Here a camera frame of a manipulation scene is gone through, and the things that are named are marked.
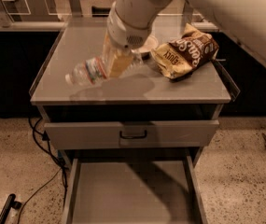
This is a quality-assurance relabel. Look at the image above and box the grey top drawer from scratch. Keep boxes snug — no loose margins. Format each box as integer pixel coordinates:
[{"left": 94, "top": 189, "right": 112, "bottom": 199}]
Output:
[{"left": 45, "top": 120, "right": 219, "bottom": 150}]

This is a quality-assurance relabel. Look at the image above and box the clear plastic water bottle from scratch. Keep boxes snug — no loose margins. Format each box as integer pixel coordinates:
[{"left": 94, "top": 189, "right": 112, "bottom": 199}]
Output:
[{"left": 65, "top": 53, "right": 144, "bottom": 86}]

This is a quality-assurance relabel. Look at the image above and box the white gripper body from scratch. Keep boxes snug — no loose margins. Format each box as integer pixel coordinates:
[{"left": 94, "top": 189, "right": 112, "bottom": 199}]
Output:
[{"left": 107, "top": 3, "right": 152, "bottom": 49}]

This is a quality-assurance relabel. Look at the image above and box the grey open middle drawer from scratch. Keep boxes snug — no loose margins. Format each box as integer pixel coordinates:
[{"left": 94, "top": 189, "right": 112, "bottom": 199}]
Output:
[{"left": 62, "top": 156, "right": 208, "bottom": 224}]

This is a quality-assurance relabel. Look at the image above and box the white paper bowl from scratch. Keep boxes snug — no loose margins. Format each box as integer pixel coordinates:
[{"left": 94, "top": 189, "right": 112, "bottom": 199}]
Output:
[{"left": 133, "top": 35, "right": 159, "bottom": 58}]

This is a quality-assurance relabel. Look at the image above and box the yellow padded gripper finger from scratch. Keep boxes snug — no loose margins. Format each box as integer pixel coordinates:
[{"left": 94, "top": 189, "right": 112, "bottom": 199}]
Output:
[
  {"left": 107, "top": 49, "right": 133, "bottom": 77},
  {"left": 102, "top": 33, "right": 112, "bottom": 67}
]

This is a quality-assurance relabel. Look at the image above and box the black power strip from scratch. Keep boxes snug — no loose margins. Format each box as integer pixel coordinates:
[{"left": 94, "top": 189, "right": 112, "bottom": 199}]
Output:
[{"left": 0, "top": 193, "right": 21, "bottom": 224}]

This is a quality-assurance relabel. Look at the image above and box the grey drawer cabinet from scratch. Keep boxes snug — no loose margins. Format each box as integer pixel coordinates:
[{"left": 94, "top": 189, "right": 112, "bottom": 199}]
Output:
[{"left": 31, "top": 24, "right": 231, "bottom": 158}]

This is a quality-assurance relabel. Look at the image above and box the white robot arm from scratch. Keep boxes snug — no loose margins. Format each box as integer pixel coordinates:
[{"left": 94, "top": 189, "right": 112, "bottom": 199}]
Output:
[{"left": 107, "top": 0, "right": 266, "bottom": 68}]

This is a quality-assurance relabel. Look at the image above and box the black drawer handle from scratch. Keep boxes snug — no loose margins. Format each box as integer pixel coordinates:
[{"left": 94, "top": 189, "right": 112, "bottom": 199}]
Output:
[{"left": 119, "top": 130, "right": 147, "bottom": 140}]

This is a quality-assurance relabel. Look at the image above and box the clear acrylic barrier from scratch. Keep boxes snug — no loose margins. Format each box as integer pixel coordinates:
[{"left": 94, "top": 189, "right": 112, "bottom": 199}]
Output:
[{"left": 0, "top": 0, "right": 220, "bottom": 29}]

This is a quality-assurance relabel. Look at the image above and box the black floor cable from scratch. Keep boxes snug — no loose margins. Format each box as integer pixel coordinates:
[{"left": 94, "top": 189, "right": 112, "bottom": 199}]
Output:
[{"left": 0, "top": 117, "right": 69, "bottom": 224}]

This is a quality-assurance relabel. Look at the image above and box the brown yellow chip bag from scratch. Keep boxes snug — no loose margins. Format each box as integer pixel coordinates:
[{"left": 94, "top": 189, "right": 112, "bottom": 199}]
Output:
[{"left": 151, "top": 23, "right": 219, "bottom": 80}]

